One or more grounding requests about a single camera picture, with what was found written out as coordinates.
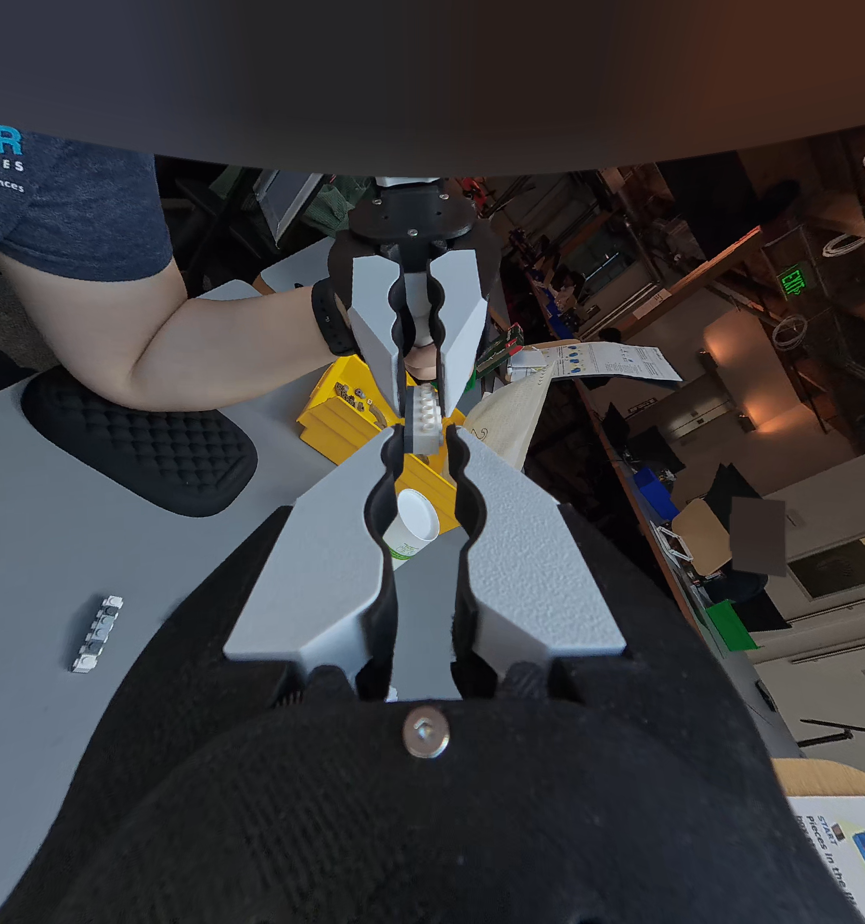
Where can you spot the white truss frame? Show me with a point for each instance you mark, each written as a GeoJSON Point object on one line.
{"type": "Point", "coordinates": [674, 546]}

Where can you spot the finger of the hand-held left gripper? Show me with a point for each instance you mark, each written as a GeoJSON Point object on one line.
{"type": "Point", "coordinates": [465, 310]}
{"type": "Point", "coordinates": [373, 317]}

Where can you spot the white paper cup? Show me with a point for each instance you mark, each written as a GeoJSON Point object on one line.
{"type": "Point", "coordinates": [414, 516]}

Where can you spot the blue storage bin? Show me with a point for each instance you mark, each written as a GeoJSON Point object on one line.
{"type": "Point", "coordinates": [656, 494]}

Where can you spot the wooden document stand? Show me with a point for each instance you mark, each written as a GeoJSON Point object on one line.
{"type": "Point", "coordinates": [829, 778]}

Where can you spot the green exit sign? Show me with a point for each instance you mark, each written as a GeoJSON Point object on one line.
{"type": "Point", "coordinates": [792, 283]}

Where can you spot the person's left forearm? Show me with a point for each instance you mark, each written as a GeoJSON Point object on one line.
{"type": "Point", "coordinates": [223, 339]}

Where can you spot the person's left hand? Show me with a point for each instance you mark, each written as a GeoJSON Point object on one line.
{"type": "Point", "coordinates": [423, 364]}

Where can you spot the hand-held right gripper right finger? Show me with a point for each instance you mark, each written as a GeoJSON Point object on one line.
{"type": "Point", "coordinates": [540, 577]}

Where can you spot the white grey lego brick strip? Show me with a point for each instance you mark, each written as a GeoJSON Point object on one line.
{"type": "Point", "coordinates": [425, 422]}
{"type": "Point", "coordinates": [96, 634]}

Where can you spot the beige printed paper bag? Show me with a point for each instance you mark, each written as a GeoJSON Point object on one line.
{"type": "Point", "coordinates": [508, 419]}

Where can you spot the white printed paper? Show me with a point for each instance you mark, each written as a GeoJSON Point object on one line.
{"type": "Point", "coordinates": [620, 362]}

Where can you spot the black wrist watch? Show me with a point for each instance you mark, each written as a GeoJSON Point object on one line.
{"type": "Point", "coordinates": [335, 317]}

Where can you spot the printed task instruction sheet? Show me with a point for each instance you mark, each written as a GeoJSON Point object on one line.
{"type": "Point", "coordinates": [851, 866]}

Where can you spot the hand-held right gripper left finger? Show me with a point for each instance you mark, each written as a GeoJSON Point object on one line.
{"type": "Point", "coordinates": [317, 577]}

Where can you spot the green storage bin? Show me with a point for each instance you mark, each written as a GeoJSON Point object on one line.
{"type": "Point", "coordinates": [732, 626]}

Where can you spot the black quilted wrist rest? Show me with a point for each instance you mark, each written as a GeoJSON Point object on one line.
{"type": "Point", "coordinates": [143, 447]}

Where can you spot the yellow plastic bin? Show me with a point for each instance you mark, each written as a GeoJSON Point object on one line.
{"type": "Point", "coordinates": [331, 429]}

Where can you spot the plywood chair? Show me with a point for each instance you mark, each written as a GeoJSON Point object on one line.
{"type": "Point", "coordinates": [699, 538]}

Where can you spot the pile of lego pieces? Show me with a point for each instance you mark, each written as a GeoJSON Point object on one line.
{"type": "Point", "coordinates": [349, 393]}

